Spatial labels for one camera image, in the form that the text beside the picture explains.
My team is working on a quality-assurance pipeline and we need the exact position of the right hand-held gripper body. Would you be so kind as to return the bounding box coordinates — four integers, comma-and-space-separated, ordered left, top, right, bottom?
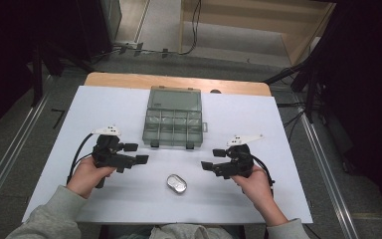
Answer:
213, 133, 265, 180

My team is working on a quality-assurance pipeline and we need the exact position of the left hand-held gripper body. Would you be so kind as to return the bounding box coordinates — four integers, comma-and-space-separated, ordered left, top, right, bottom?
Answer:
90, 124, 137, 174

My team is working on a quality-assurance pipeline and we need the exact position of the small silver metal tin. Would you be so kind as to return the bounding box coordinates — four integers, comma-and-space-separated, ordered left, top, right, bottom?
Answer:
165, 173, 188, 195

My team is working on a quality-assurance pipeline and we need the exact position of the grey clear compartment storage box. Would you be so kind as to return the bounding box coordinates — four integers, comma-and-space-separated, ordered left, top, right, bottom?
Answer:
141, 85, 209, 149

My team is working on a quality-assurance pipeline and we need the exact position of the person's right hand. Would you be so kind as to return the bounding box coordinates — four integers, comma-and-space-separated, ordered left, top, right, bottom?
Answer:
231, 164, 275, 209

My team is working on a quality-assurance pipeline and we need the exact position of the person's left hand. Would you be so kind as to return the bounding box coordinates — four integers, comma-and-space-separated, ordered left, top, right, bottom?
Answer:
67, 156, 115, 199

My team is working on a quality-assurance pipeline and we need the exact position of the white table sheet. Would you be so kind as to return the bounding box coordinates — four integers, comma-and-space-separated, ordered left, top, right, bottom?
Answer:
22, 85, 313, 225

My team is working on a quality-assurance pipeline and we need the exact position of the person's grey sweatshirt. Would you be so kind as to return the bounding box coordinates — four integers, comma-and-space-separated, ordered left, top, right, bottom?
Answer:
117, 222, 247, 239

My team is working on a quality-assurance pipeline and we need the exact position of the wooden table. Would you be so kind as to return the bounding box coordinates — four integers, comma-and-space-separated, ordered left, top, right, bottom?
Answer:
84, 72, 273, 98

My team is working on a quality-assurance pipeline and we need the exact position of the black stand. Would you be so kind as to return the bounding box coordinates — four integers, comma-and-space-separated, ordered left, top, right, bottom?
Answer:
29, 43, 94, 108
263, 49, 322, 123

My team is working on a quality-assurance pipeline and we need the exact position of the wooden shelf unit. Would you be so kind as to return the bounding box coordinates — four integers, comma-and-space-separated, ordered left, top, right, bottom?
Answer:
178, 0, 336, 66

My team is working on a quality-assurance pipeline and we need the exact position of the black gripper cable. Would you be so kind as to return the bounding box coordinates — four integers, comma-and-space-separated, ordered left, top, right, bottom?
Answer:
251, 154, 277, 197
70, 152, 95, 175
67, 132, 96, 185

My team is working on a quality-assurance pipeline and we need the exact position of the black floor cable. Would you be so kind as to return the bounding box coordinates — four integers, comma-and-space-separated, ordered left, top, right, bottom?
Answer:
277, 101, 312, 143

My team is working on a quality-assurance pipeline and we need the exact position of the aluminium floor rail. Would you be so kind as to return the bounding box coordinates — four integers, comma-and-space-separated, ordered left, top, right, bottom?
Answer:
297, 109, 359, 239
0, 94, 49, 213

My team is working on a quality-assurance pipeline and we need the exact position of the black hanging cable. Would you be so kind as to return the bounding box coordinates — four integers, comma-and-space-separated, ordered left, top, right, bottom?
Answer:
178, 0, 203, 56

